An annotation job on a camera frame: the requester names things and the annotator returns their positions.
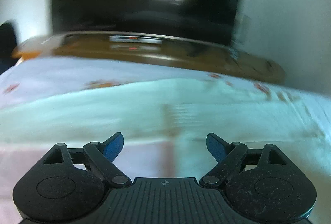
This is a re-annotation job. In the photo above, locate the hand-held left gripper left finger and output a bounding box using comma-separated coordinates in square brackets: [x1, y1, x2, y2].
[43, 132, 132, 188]

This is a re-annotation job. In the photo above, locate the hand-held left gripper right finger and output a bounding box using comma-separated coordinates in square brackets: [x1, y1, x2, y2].
[199, 132, 289, 188]

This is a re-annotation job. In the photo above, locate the white towel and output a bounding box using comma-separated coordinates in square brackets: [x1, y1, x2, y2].
[0, 78, 327, 145]

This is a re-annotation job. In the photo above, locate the floral bed sheet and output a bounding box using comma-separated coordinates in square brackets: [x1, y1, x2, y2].
[0, 57, 331, 224]

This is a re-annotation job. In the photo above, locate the wooden television stand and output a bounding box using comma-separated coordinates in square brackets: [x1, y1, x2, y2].
[12, 31, 286, 85]

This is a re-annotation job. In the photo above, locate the silver set-top box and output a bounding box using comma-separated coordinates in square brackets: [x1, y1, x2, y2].
[109, 35, 163, 52]

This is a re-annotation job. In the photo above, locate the dark object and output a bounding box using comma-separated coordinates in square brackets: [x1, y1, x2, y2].
[0, 20, 19, 75]

